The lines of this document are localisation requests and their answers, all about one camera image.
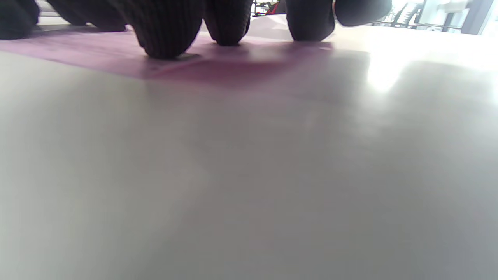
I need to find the person's left hand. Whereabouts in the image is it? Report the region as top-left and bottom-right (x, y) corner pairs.
(0, 0), (133, 40)

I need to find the dark grey pillar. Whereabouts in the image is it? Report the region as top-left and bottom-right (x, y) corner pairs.
(461, 0), (494, 35)

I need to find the pink paper invoice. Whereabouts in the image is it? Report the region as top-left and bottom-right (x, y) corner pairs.
(0, 15), (335, 80)

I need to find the person's right hand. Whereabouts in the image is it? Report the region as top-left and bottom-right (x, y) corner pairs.
(117, 0), (393, 60)

